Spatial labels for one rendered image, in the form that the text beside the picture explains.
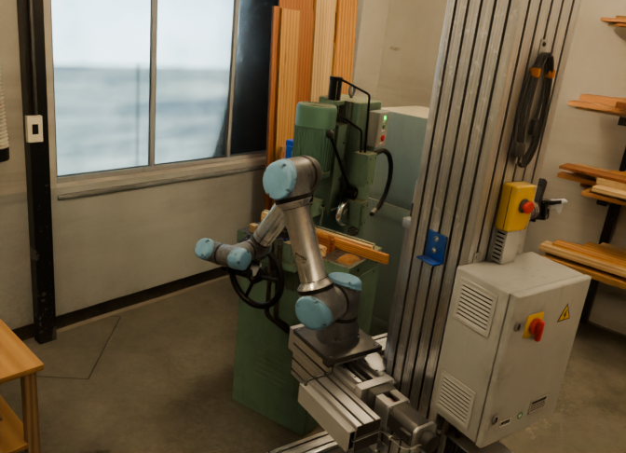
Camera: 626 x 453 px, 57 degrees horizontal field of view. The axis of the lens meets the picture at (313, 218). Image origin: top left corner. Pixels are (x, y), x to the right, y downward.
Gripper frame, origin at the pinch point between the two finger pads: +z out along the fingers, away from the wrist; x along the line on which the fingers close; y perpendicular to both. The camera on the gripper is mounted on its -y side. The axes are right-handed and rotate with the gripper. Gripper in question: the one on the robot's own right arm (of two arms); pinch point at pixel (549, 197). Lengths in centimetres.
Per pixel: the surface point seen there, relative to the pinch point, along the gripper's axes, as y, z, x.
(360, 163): -12, -39, -72
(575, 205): 37, 177, -43
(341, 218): 13, -47, -75
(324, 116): -33, -62, -73
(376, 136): -23, -29, -70
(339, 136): -24, -47, -77
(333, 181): -4, -47, -80
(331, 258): 25, -68, -64
